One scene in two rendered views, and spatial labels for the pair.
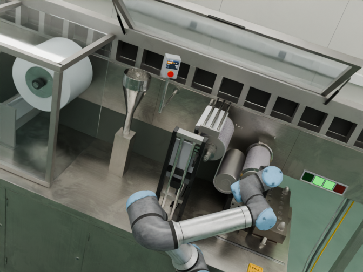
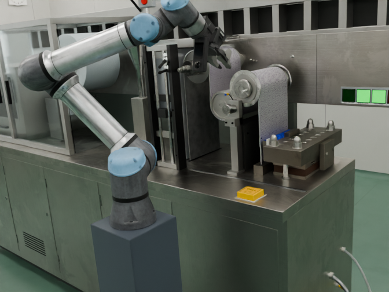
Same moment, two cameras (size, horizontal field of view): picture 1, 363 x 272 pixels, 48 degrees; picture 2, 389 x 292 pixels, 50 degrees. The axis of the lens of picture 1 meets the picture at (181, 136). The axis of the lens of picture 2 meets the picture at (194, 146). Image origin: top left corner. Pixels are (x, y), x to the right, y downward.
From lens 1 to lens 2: 1.46 m
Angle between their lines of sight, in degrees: 34
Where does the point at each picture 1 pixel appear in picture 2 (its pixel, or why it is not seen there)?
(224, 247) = (227, 181)
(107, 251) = not seen: hidden behind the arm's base
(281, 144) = (303, 62)
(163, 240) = (30, 63)
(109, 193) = not seen: hidden behind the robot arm
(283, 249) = (314, 182)
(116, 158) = (138, 127)
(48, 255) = (81, 239)
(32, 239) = (68, 223)
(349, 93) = not seen: outside the picture
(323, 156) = (355, 57)
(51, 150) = (62, 110)
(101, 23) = (124, 11)
